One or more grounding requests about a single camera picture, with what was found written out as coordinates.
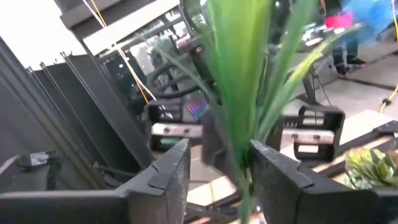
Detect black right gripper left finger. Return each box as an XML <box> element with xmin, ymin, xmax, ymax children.
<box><xmin>116</xmin><ymin>139</ymin><xmax>191</xmax><ymax>224</ymax></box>

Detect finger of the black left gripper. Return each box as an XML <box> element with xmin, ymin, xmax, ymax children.
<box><xmin>201</xmin><ymin>108</ymin><xmax>240</xmax><ymax>185</ymax></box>
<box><xmin>264</xmin><ymin>117</ymin><xmax>284</xmax><ymax>150</ymax></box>

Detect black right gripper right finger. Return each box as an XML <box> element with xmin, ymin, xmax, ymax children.
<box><xmin>248</xmin><ymin>139</ymin><xmax>379</xmax><ymax>224</ymax></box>

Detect blue artificial flower bunch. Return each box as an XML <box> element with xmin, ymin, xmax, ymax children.
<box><xmin>155</xmin><ymin>0</ymin><xmax>397</xmax><ymax>224</ymax></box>

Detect potted artificial succulent plant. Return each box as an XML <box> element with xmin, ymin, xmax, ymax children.
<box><xmin>343</xmin><ymin>147</ymin><xmax>398</xmax><ymax>190</ymax></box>

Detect black power adapter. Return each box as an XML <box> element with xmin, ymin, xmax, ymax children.
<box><xmin>15</xmin><ymin>151</ymin><xmax>63</xmax><ymax>190</ymax></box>

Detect black partition panels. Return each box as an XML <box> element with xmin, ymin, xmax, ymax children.
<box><xmin>0</xmin><ymin>37</ymin><xmax>155</xmax><ymax>190</ymax></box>

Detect yellow hanging cable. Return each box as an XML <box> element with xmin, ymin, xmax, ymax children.
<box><xmin>89</xmin><ymin>0</ymin><xmax>150</xmax><ymax>104</ymax></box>

